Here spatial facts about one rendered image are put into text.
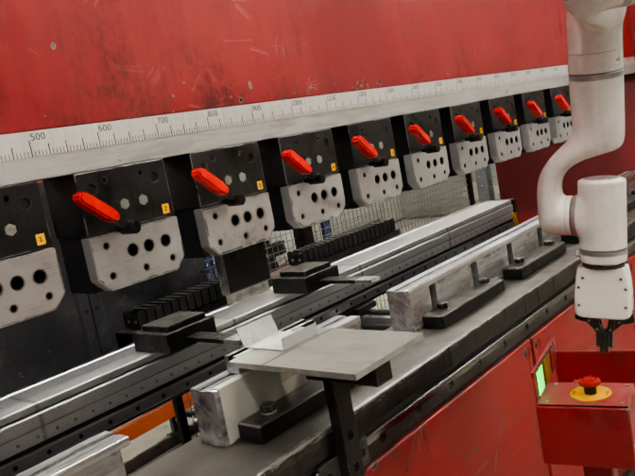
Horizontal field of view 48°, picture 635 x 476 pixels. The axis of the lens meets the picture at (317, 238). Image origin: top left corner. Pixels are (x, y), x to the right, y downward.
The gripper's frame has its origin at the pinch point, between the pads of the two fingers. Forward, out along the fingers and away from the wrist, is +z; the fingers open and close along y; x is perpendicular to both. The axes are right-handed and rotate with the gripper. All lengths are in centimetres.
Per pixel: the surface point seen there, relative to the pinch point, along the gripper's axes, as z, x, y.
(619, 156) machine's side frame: -16, 169, -21
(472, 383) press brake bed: 10.6, -3.7, -25.6
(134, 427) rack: 70, 47, -184
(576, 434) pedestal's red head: 12.7, -15.4, -2.6
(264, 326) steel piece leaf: -12, -41, -50
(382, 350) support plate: -13, -48, -23
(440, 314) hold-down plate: -2.6, 0.3, -33.3
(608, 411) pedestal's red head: 7.4, -15.2, 2.8
